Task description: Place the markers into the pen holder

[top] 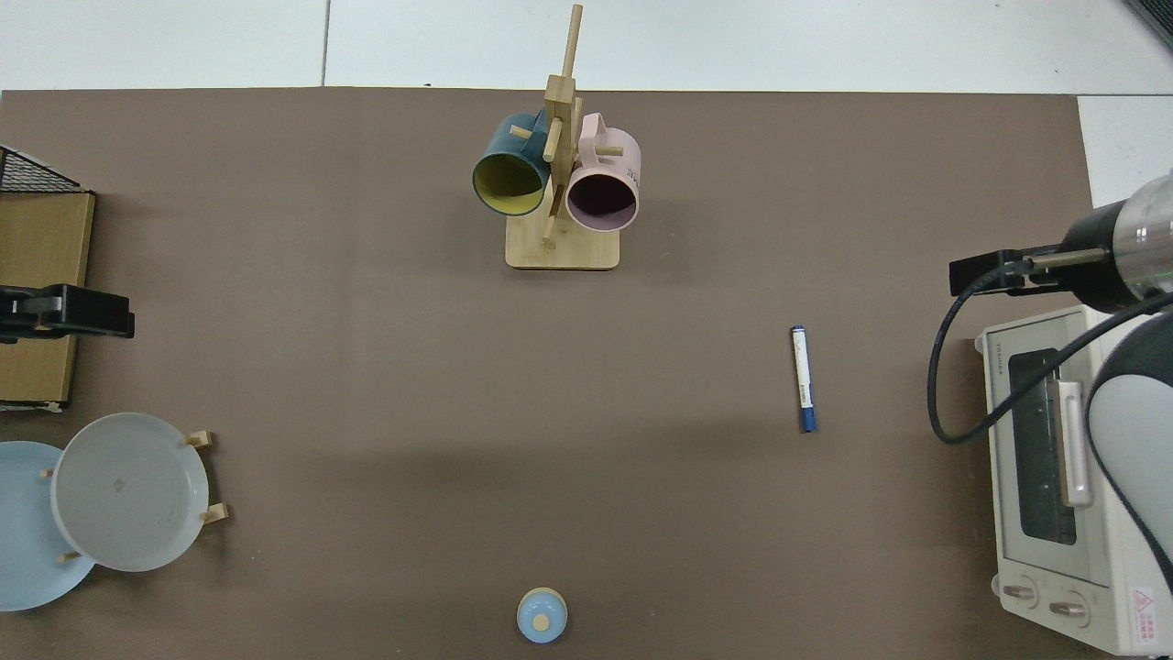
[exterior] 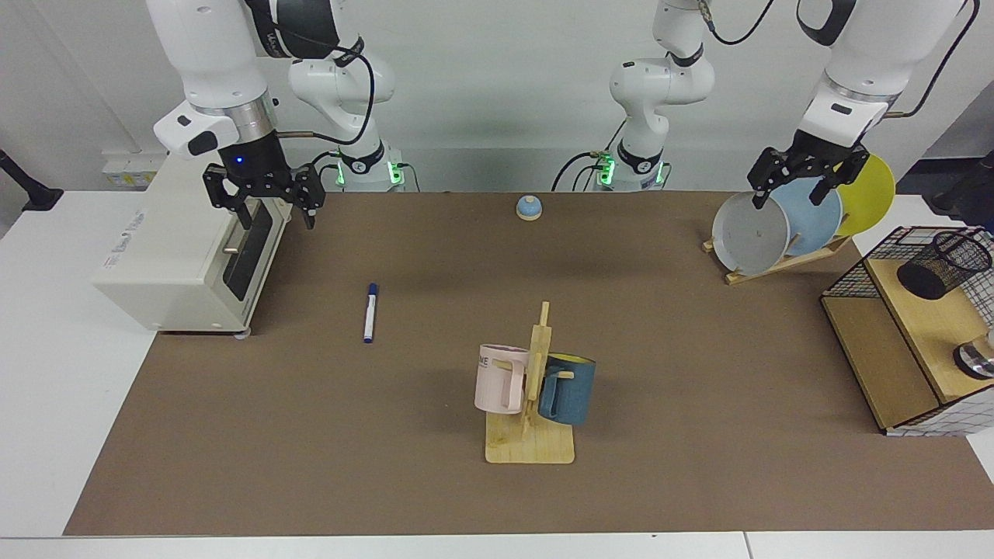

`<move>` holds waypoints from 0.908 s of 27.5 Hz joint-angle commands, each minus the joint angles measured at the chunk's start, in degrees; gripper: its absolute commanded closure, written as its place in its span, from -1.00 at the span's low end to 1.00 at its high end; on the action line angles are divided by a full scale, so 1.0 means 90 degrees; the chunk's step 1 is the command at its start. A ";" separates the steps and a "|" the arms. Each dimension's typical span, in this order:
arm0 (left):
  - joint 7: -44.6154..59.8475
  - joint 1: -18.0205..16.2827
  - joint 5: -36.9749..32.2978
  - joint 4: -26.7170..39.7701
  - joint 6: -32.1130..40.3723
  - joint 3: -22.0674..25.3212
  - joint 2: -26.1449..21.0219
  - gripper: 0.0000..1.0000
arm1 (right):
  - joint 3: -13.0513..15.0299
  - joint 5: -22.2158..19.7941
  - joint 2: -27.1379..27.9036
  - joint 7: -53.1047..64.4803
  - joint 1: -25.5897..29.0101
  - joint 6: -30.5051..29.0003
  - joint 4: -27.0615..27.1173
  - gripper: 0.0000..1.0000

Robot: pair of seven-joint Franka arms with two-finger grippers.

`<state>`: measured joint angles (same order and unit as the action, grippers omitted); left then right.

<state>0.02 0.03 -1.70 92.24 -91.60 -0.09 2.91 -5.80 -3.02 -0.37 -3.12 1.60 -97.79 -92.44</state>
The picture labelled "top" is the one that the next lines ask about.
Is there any white marker with blue cap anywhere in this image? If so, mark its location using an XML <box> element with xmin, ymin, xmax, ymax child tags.
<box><xmin>790</xmin><ymin>325</ymin><xmax>818</xmax><ymax>435</ymax></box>

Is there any grey plate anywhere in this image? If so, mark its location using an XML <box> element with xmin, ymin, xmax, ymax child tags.
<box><xmin>50</xmin><ymin>412</ymin><xmax>210</xmax><ymax>573</ymax></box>

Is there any light blue plate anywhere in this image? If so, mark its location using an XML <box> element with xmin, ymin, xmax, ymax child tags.
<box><xmin>0</xmin><ymin>441</ymin><xmax>97</xmax><ymax>612</ymax></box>

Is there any dark corner object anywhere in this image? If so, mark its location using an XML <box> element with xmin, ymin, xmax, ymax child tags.
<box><xmin>1123</xmin><ymin>0</ymin><xmax>1173</xmax><ymax>51</ymax></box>

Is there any wooden plate rack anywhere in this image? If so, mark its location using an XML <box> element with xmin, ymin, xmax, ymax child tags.
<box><xmin>38</xmin><ymin>429</ymin><xmax>230</xmax><ymax>565</ymax></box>

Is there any pale toaster oven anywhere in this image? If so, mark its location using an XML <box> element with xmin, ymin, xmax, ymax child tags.
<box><xmin>973</xmin><ymin>304</ymin><xmax>1173</xmax><ymax>656</ymax></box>

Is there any brown table cloth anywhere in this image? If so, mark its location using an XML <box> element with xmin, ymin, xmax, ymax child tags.
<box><xmin>0</xmin><ymin>87</ymin><xmax>1105</xmax><ymax>660</ymax></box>

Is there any pink mug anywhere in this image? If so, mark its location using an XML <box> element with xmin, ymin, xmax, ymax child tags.
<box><xmin>565</xmin><ymin>113</ymin><xmax>641</xmax><ymax>232</ymax></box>

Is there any wooden cup stand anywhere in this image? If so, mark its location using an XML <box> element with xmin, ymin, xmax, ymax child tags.
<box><xmin>505</xmin><ymin>4</ymin><xmax>621</xmax><ymax>270</ymax></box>

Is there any teal mug with yellow inside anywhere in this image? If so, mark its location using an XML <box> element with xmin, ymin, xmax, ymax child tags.
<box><xmin>472</xmin><ymin>112</ymin><xmax>551</xmax><ymax>217</ymax></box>

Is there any wire basket with wooden floor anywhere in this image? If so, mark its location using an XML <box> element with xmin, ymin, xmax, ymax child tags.
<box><xmin>0</xmin><ymin>145</ymin><xmax>97</xmax><ymax>413</ymax></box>

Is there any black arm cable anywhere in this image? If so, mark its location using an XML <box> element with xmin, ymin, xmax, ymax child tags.
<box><xmin>927</xmin><ymin>247</ymin><xmax>1173</xmax><ymax>446</ymax></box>

